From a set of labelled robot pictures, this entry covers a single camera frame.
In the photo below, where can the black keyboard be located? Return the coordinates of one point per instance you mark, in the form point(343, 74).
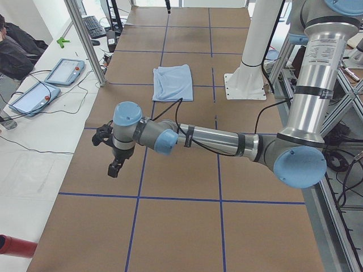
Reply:
point(94, 29)

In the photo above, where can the near blue teach pendant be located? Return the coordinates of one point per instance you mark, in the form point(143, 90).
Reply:
point(35, 99)

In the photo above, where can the red cylinder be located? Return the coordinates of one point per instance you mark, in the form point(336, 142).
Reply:
point(15, 247)

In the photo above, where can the blue teach pendant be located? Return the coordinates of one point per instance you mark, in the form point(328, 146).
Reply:
point(65, 72)
point(35, 99)

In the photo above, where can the person in black jacket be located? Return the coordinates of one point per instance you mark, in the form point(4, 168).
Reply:
point(19, 51)

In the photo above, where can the aluminium frame rack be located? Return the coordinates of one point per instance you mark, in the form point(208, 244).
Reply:
point(335, 204)

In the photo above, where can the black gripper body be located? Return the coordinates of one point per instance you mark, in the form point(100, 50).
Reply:
point(168, 5)
point(122, 153)

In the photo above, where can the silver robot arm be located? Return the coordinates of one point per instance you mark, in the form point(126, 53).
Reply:
point(294, 154)

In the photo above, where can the green plastic clamp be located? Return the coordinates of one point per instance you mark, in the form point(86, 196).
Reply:
point(62, 41)

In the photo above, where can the far blue teach pendant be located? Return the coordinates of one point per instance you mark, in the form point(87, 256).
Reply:
point(65, 72)

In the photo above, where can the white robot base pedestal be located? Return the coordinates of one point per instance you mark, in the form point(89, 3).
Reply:
point(246, 83)

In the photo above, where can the light blue t-shirt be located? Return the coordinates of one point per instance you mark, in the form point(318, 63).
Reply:
point(172, 83)

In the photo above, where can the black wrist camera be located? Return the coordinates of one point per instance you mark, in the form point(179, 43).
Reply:
point(103, 135)

